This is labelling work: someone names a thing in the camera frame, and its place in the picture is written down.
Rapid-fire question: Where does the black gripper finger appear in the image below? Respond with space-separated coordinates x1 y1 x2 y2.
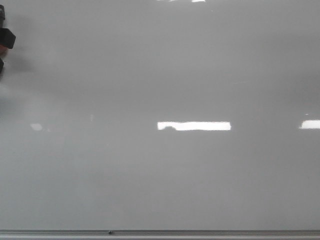
0 28 16 49
0 58 4 74

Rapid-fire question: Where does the white glossy whiteboard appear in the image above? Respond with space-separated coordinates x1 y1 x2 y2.
0 0 320 230

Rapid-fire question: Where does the red rubber band wrap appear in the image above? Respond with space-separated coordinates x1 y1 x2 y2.
0 45 8 55

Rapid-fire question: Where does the aluminium whiteboard bottom frame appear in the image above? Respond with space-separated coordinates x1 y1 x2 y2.
0 229 320 240

